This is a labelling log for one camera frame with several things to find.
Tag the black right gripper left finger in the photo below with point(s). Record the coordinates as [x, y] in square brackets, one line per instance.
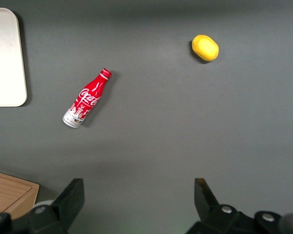
[63, 209]

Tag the wooden drawer cabinet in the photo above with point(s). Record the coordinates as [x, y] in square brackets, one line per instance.
[7, 192]

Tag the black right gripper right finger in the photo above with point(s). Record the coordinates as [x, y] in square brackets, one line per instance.
[210, 209]

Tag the yellow lemon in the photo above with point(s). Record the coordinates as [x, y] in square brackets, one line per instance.
[205, 47]

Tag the beige plastic tray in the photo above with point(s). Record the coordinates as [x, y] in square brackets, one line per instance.
[5, 58]

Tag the red cola bottle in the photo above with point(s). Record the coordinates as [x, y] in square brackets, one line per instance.
[86, 100]

